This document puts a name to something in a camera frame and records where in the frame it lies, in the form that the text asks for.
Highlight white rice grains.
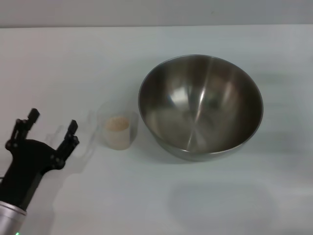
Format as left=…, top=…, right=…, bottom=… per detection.
left=105, top=116, right=131, bottom=149

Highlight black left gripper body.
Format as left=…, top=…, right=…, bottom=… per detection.
left=0, top=138, right=66, bottom=212

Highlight stainless steel mixing bowl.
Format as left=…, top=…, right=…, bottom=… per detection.
left=138, top=54, right=265, bottom=162

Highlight clear plastic measuring cup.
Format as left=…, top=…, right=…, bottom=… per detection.
left=88, top=107, right=140, bottom=150

